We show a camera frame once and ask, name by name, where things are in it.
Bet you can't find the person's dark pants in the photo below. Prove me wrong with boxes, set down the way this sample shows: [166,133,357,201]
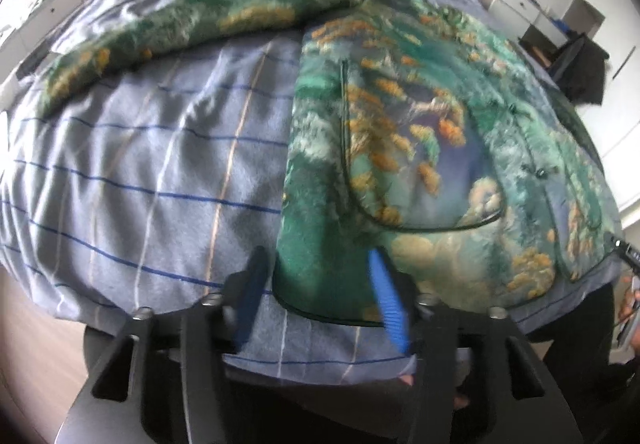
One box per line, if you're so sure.
[525,281,640,444]

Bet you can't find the blue-grey plaid duvet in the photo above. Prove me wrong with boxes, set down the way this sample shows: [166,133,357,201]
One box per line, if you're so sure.
[0,0,626,385]

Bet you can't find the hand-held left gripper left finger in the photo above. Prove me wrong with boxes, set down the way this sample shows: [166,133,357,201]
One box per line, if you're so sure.
[90,245,272,444]

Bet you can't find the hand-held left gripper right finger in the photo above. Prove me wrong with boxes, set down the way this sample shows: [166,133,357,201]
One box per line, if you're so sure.
[366,248,547,444]

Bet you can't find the green printed padded jacket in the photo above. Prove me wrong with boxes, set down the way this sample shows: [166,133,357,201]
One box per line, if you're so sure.
[37,0,623,327]

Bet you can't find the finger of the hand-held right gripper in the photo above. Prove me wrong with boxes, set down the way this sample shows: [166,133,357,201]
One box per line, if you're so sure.
[611,233,640,271]

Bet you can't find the person's right hand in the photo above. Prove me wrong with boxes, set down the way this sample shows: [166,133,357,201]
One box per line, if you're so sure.
[619,290,640,324]

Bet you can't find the dark hanging jacket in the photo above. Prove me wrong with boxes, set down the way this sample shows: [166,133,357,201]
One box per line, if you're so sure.
[550,35,611,106]

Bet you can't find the white dresser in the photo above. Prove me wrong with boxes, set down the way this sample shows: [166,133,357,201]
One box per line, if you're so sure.
[492,0,571,48]

